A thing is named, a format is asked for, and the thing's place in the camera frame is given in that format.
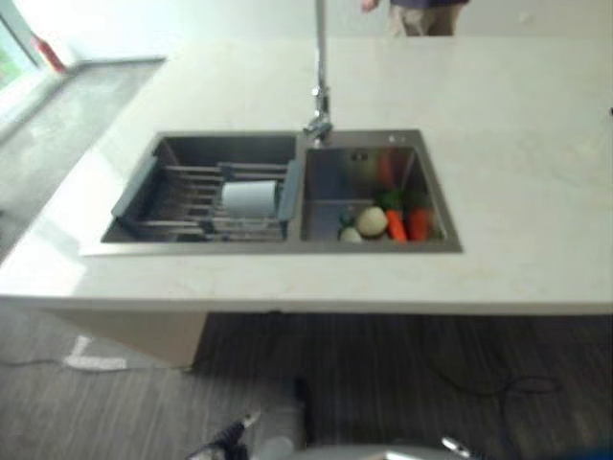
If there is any black floor cable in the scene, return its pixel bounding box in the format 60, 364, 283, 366
415, 315, 562, 460

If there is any person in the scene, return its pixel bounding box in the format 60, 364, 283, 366
359, 0, 468, 37

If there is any stainless steel double sink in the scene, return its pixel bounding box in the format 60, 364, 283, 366
79, 127, 464, 257

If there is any green leafy vegetable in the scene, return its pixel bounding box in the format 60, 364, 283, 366
374, 188, 406, 211

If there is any red fire extinguisher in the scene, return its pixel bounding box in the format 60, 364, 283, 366
31, 34, 67, 74

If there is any white ceramic cup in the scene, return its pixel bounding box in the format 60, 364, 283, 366
219, 179, 279, 217

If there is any beige round onion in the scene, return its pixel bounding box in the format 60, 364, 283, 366
354, 205, 389, 239

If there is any grey dish drainer rack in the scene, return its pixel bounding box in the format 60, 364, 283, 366
110, 153, 303, 241

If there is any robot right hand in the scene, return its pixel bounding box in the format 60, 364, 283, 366
440, 435, 472, 460

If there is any silver robot body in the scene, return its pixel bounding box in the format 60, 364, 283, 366
248, 376, 461, 460

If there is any chrome kitchen faucet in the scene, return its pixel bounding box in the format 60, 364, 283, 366
303, 0, 334, 143

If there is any slim orange carrot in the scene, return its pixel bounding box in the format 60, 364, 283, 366
385, 209, 409, 242

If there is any beige counter cabinet base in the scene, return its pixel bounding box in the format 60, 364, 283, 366
41, 309, 208, 373

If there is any thick orange carrot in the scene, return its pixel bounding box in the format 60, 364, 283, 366
406, 206, 433, 242

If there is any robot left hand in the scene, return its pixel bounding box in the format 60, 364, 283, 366
194, 409, 262, 460

